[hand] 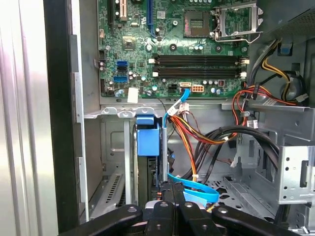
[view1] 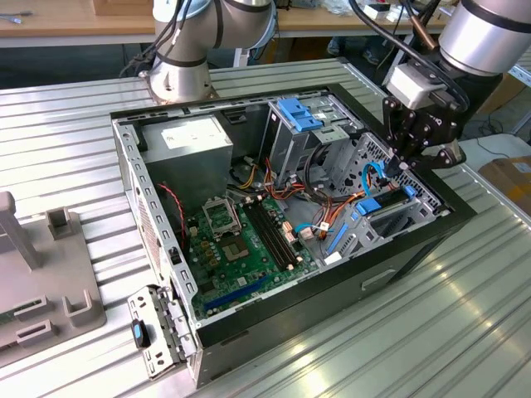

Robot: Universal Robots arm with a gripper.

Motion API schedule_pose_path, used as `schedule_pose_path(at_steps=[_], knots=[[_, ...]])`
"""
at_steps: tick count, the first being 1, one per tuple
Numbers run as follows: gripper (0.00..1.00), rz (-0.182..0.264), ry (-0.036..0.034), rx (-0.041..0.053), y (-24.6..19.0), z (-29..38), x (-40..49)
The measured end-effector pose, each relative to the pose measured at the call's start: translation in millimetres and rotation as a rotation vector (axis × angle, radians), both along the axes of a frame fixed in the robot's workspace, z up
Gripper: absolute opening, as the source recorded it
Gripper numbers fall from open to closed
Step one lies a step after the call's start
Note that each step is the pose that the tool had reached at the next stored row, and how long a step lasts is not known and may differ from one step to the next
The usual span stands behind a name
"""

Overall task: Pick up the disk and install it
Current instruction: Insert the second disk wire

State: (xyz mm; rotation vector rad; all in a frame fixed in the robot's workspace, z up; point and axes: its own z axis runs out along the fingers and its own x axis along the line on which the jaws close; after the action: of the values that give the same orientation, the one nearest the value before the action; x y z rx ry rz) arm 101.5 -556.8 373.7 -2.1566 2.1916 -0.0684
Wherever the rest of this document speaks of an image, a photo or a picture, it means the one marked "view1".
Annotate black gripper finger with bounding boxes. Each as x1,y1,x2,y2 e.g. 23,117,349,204
403,139,466,172
382,96,415,167

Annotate blue data wire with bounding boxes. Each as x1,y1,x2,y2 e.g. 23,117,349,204
361,159,402,197

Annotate hard disk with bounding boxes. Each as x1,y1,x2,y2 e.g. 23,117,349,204
326,186,417,256

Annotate orange power wire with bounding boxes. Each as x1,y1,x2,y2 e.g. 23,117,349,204
317,192,366,244

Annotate grey disk bay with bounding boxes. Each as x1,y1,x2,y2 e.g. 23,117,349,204
321,132,453,266

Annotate white side table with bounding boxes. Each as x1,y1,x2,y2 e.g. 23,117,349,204
458,133,531,167

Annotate plain cardboard box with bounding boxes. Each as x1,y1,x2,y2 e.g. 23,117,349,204
476,74,522,116

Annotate cardboard box with label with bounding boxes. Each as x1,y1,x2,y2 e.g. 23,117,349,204
476,155,531,216

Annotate copper coloured rod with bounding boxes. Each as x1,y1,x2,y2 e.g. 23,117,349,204
408,16,441,53

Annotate blue plastic drive latch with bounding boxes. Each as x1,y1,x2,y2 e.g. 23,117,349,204
276,98,325,133

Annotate person's legs blue jeans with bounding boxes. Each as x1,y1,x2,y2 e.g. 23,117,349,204
326,36,382,66

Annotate white box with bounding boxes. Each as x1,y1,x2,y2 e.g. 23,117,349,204
387,6,416,22
363,2,392,20

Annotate grey metal drive cage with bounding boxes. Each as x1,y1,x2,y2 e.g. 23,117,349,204
265,94,364,190

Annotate wooden desk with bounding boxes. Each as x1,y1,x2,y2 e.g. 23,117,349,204
273,0,447,42
0,0,158,47

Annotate black RAM slot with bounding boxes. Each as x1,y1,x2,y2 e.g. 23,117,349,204
253,196,304,266
242,197,296,273

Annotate black PC case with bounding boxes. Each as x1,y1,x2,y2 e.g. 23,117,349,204
108,82,478,389

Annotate metal socket cover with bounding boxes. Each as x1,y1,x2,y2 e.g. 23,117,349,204
201,197,242,235

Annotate CPU socket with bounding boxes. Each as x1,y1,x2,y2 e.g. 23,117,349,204
218,234,255,264

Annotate green motherboard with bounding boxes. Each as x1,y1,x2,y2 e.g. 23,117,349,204
184,194,321,321

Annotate silver power supply unit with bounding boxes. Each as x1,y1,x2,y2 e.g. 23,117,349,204
139,114,234,216

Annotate blue expansion slot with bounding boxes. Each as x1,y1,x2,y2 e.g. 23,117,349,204
202,275,270,313

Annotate wooden box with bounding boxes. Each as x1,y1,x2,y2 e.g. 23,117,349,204
91,0,154,17

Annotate grey part rack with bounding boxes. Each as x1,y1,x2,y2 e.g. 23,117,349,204
0,190,110,353

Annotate green RAM stick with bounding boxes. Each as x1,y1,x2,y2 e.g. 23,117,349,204
0,303,42,328

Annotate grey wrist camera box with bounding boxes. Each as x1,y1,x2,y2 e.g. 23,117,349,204
384,64,441,111

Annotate thick black cable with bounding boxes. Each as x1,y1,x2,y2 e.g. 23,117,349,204
348,0,470,113

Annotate aluminium frame shelf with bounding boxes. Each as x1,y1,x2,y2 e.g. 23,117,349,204
506,51,531,136

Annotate red orange wire bundle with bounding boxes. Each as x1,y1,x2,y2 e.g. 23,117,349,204
263,159,333,206

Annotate pale blue wire white plug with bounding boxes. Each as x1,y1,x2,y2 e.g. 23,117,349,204
295,222,335,241

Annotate yellow black wire bundle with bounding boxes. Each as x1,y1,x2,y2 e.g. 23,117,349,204
230,155,266,192

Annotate red black twisted wire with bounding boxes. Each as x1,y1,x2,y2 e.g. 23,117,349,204
158,183,188,252

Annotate thin black arm cables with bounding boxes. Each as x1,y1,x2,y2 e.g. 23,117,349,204
119,0,192,79

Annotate silver slot bracket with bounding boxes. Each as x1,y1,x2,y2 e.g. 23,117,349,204
126,284,200,381

